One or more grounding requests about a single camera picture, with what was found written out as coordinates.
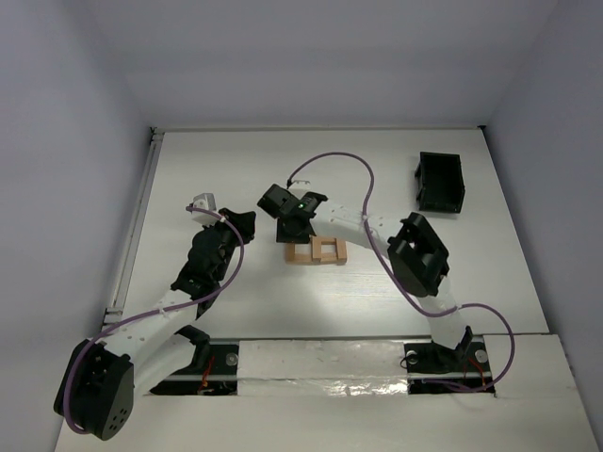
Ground black plastic bin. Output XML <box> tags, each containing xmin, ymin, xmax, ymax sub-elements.
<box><xmin>415</xmin><ymin>152</ymin><xmax>465</xmax><ymax>214</ymax></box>

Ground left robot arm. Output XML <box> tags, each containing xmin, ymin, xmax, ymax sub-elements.
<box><xmin>54</xmin><ymin>205</ymin><xmax>256</xmax><ymax>441</ymax></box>

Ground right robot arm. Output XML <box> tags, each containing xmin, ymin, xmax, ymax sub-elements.
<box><xmin>257</xmin><ymin>185</ymin><xmax>464</xmax><ymax>350</ymax></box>

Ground silver tape strip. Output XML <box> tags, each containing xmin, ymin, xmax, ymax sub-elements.
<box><xmin>236</xmin><ymin>340</ymin><xmax>409</xmax><ymax>397</ymax></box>

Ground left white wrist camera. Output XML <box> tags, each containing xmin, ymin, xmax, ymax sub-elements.
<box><xmin>186</xmin><ymin>192</ymin><xmax>217</xmax><ymax>224</ymax></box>

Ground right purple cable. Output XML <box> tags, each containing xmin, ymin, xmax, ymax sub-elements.
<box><xmin>286</xmin><ymin>152</ymin><xmax>515</xmax><ymax>393</ymax></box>

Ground purple cable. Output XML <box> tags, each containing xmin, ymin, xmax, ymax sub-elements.
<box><xmin>286</xmin><ymin>152</ymin><xmax>515</xmax><ymax>393</ymax></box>
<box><xmin>63</xmin><ymin>204</ymin><xmax>245</xmax><ymax>434</ymax></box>

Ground aluminium side rail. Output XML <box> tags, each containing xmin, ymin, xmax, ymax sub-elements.
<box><xmin>101</xmin><ymin>128</ymin><xmax>165</xmax><ymax>330</ymax></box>

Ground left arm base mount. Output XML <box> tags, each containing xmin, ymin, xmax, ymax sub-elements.
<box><xmin>150</xmin><ymin>342</ymin><xmax>239</xmax><ymax>396</ymax></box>

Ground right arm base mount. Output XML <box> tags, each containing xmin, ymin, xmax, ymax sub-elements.
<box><xmin>399</xmin><ymin>340</ymin><xmax>496</xmax><ymax>396</ymax></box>

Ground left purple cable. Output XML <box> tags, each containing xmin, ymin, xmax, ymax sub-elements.
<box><xmin>63</xmin><ymin>204</ymin><xmax>245</xmax><ymax>434</ymax></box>

